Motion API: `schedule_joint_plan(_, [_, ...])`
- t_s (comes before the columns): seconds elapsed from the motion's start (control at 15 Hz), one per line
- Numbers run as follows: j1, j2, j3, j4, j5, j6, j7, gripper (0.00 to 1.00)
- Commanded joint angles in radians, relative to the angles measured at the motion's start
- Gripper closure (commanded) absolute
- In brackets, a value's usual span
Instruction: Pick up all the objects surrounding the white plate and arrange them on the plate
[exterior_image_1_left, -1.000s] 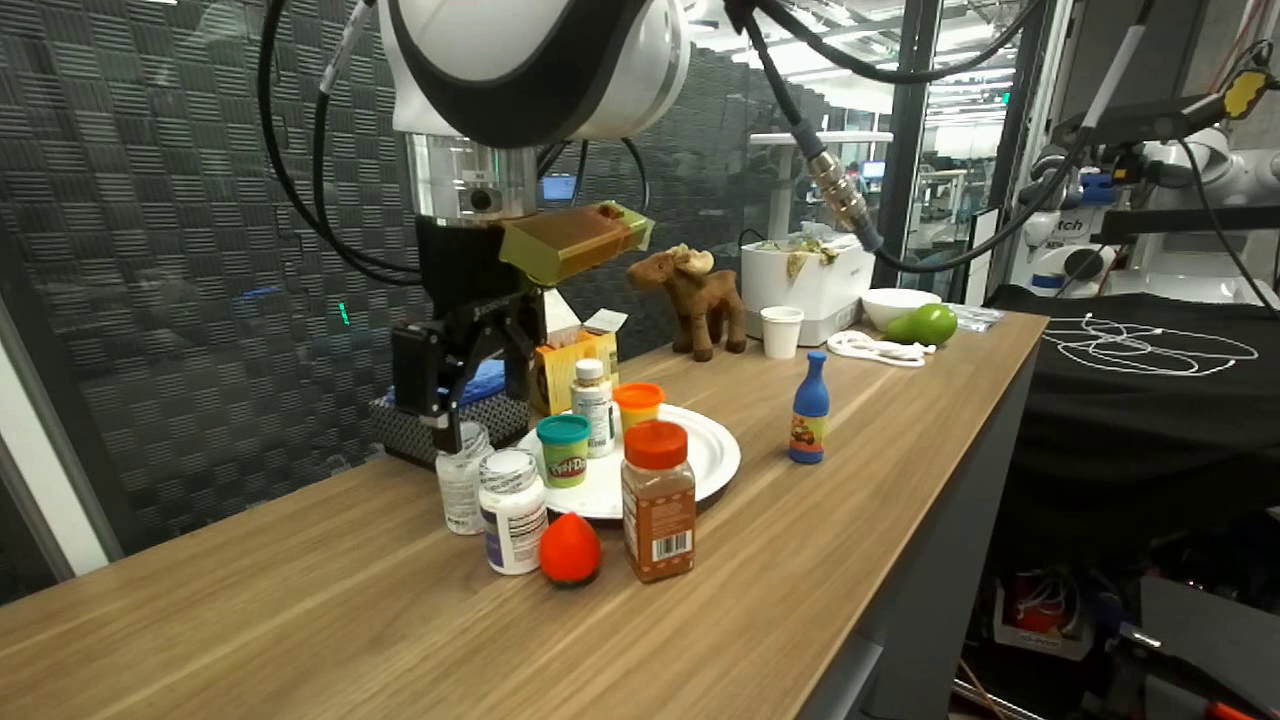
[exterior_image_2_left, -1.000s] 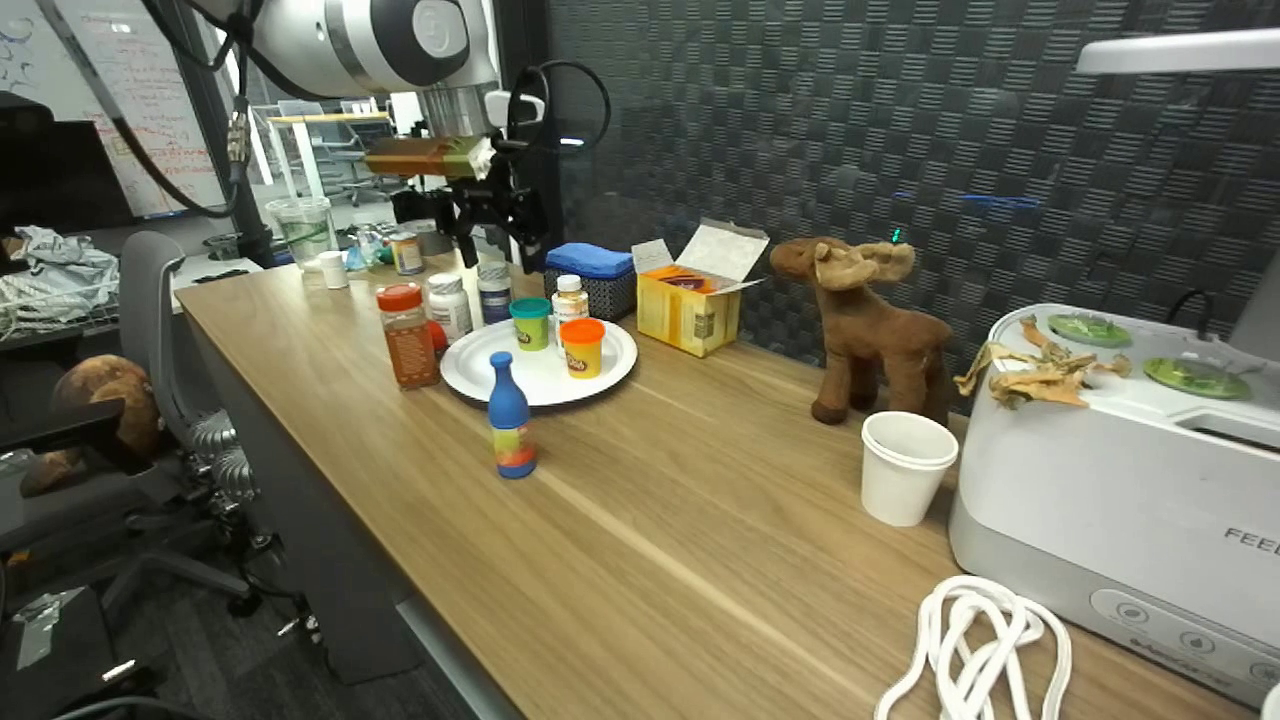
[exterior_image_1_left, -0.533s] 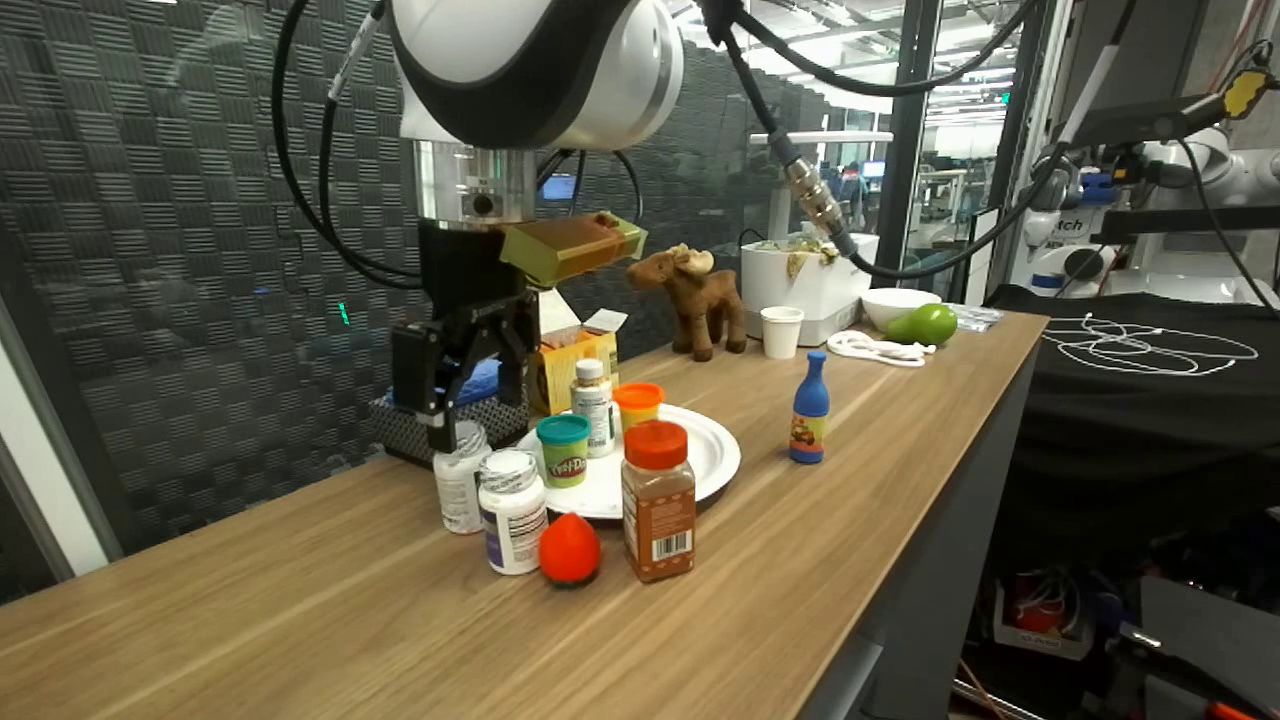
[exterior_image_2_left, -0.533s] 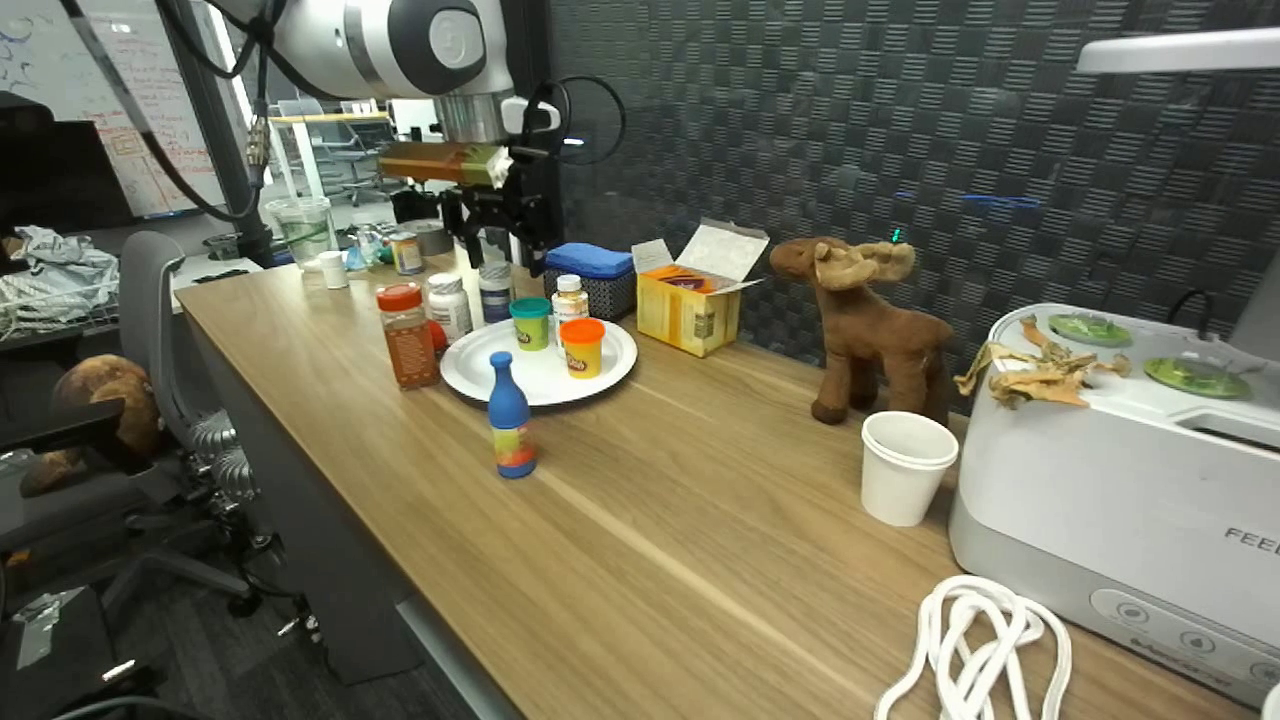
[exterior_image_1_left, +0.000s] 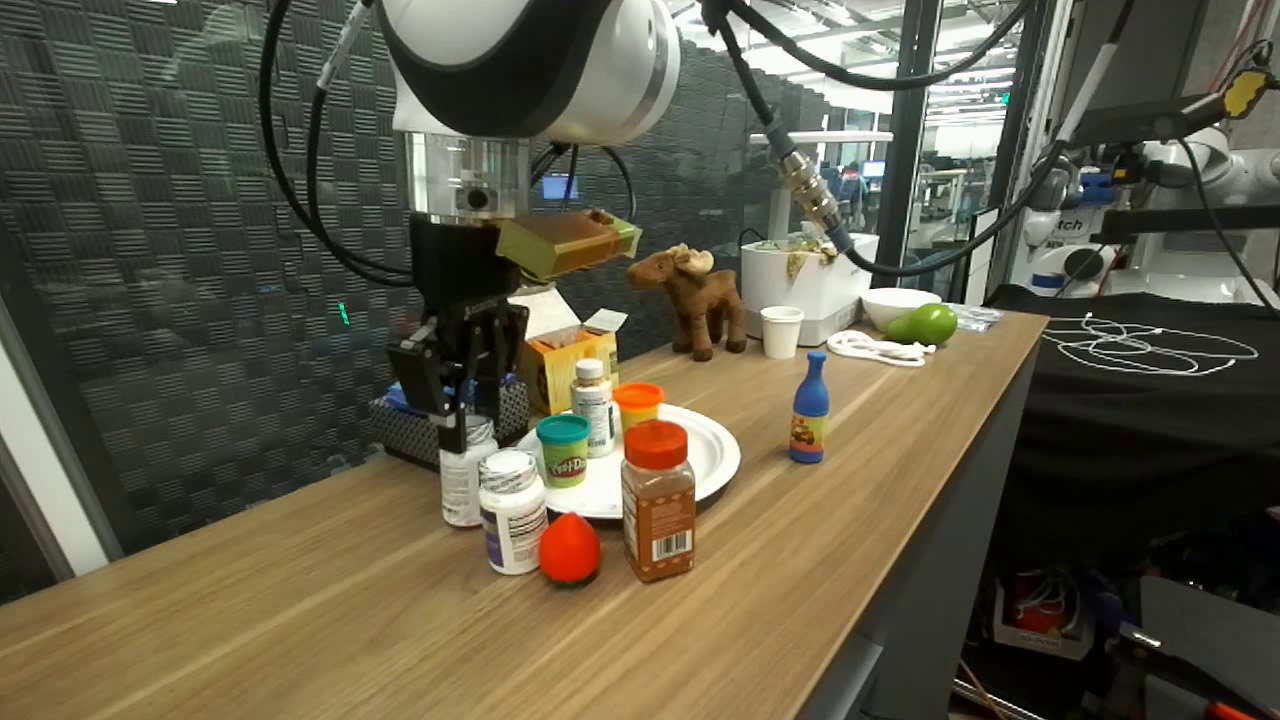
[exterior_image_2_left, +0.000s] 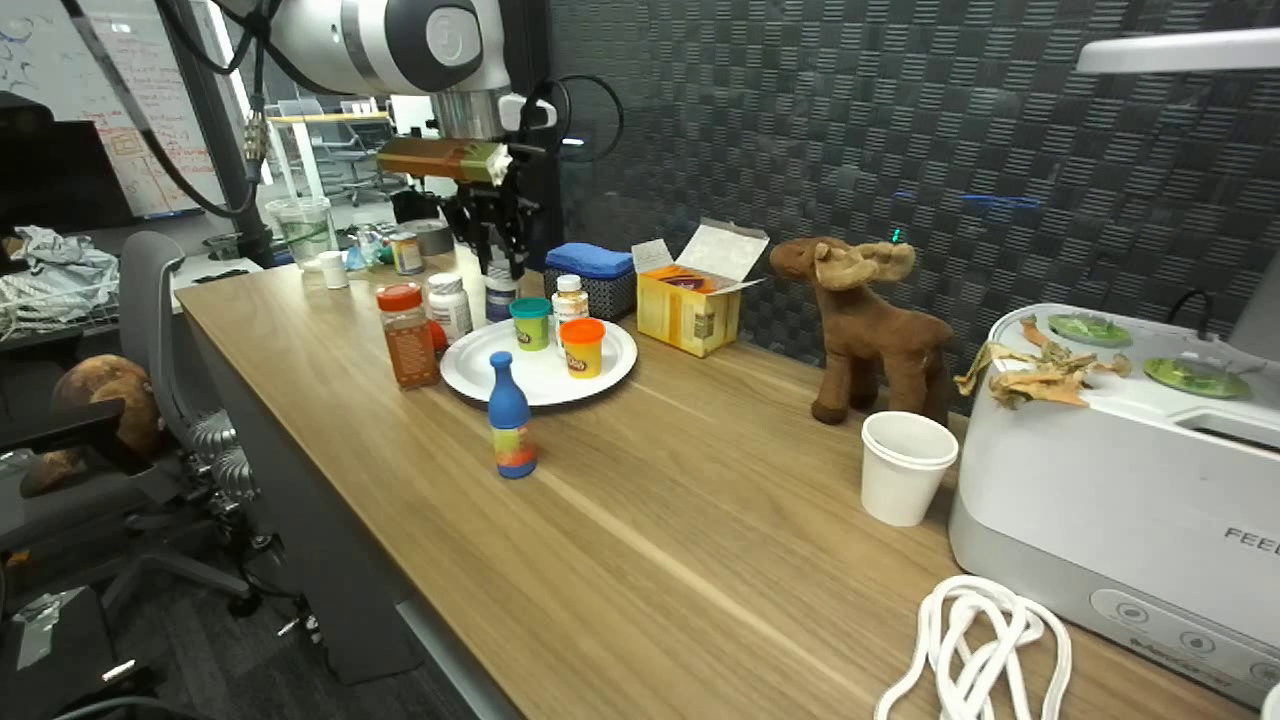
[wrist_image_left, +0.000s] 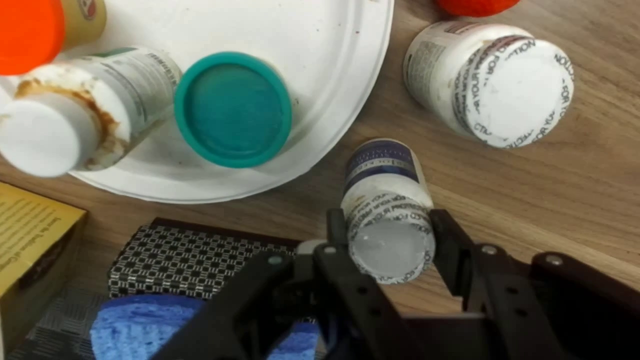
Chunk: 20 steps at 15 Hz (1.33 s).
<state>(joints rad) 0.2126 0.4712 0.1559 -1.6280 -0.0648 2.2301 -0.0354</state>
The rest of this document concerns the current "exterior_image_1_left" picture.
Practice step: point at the white pill bottle blue label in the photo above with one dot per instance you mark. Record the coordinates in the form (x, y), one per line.
(510, 521)

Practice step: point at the red toy tomato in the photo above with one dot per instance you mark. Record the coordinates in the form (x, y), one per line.
(571, 552)

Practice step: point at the yellow wrist camera box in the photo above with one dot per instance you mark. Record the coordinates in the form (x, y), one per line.
(564, 243)

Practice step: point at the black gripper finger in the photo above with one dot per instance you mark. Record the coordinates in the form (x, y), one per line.
(500, 380)
(418, 376)

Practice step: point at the yellow black clamp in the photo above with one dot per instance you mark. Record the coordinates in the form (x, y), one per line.
(1247, 89)

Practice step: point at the blue bowling pin bottle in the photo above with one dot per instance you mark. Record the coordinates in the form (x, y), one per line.
(810, 401)

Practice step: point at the white paper cup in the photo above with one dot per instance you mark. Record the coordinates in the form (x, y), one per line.
(782, 335)

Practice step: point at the white mug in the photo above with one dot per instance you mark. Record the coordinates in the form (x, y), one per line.
(774, 272)

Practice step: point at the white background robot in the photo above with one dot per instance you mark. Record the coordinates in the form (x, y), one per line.
(1202, 165)

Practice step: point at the small clear packet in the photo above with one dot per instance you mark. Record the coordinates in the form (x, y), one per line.
(977, 319)

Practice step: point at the dried leaves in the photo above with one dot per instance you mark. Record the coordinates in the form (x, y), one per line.
(801, 254)

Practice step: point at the open yellow cardboard box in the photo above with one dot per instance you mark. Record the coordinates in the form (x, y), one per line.
(564, 361)

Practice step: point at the orange lid dough can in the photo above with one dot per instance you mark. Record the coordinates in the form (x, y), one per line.
(640, 405)

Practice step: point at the small white glue bottle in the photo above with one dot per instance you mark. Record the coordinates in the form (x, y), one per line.
(593, 401)

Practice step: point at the white round plate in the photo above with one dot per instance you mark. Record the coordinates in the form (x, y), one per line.
(702, 453)

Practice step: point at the blue tape strip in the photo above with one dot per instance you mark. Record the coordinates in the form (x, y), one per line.
(563, 185)

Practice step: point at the brown moose plush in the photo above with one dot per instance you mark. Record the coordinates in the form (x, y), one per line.
(702, 303)

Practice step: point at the dark metal pillar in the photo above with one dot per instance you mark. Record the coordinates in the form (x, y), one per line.
(907, 175)

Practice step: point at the white bowl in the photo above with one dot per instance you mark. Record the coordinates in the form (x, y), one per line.
(897, 307)

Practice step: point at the red and white box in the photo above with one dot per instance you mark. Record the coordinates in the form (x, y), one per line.
(1043, 617)

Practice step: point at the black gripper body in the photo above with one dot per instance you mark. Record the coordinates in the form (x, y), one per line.
(462, 266)

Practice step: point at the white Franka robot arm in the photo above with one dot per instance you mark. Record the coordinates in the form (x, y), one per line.
(534, 67)

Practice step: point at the teal lid dough can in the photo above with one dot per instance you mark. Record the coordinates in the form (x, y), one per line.
(563, 451)

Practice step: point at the green tape piece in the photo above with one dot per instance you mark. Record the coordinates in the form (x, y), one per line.
(343, 312)

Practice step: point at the spice jar with red lid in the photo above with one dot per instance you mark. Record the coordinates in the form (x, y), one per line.
(659, 512)

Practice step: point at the black table cloth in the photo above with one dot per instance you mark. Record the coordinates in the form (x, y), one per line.
(1146, 405)

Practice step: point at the green fruit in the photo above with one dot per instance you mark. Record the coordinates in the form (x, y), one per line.
(929, 324)

